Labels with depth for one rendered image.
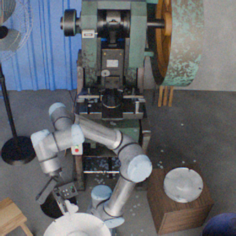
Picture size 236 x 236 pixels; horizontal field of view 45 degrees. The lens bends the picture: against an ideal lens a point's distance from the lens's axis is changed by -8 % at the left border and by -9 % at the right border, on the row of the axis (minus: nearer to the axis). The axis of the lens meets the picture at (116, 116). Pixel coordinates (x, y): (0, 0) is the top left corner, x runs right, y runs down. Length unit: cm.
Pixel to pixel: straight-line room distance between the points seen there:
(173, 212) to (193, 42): 112
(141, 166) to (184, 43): 68
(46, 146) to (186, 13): 98
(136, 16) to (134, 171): 92
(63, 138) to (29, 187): 157
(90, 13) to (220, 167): 187
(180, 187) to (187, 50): 98
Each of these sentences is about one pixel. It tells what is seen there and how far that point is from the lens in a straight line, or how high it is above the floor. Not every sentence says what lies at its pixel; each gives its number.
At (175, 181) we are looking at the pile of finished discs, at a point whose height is 39.
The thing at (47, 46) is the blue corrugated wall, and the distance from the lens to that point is 330.
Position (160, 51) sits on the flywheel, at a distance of 220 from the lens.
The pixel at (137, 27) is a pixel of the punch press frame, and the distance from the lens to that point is 183.
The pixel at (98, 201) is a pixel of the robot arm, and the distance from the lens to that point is 170.
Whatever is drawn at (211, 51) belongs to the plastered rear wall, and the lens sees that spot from 355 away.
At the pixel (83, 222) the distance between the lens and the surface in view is 120.
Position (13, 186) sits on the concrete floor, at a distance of 267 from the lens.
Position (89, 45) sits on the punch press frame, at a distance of 188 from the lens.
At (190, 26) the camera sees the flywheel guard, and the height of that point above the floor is 149.
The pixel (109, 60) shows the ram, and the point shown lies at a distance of 198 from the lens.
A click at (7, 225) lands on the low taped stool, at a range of 207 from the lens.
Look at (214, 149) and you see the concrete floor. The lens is 305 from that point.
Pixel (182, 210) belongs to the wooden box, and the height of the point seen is 34.
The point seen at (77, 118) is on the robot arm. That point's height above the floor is 126.
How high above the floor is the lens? 207
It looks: 40 degrees down
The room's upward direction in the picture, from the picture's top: 2 degrees clockwise
